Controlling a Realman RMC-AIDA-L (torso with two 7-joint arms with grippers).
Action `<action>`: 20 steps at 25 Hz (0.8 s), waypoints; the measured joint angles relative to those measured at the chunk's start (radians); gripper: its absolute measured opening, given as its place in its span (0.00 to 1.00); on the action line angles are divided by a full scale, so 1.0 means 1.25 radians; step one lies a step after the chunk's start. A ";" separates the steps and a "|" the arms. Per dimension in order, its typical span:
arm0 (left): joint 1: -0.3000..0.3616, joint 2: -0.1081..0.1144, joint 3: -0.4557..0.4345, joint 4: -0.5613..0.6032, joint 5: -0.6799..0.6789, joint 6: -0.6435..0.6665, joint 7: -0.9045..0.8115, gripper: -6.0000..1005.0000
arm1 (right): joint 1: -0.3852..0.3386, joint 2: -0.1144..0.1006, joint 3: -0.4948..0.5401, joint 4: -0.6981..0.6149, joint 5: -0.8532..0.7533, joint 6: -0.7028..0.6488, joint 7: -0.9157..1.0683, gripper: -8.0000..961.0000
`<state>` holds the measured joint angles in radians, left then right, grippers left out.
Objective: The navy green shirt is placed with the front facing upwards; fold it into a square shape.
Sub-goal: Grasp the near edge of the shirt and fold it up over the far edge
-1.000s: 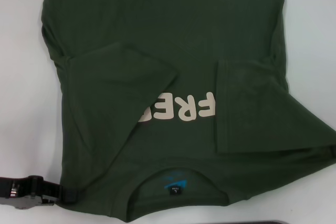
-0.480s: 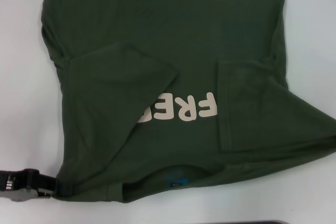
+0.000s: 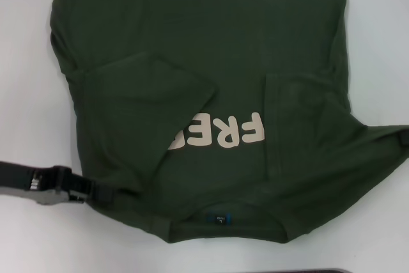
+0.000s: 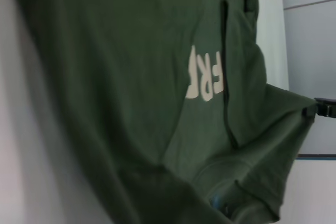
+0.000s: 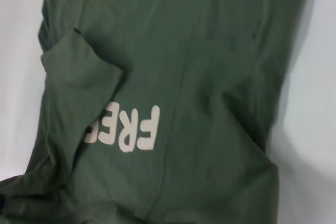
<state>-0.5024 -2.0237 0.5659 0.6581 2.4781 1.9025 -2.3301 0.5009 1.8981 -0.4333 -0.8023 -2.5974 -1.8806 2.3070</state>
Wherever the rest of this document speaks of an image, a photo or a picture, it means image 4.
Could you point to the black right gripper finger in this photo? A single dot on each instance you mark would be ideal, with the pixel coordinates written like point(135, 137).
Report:
point(309, 111)
point(325, 100)

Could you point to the dark green FREE t-shirt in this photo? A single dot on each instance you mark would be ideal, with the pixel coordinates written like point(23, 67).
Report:
point(144, 90)

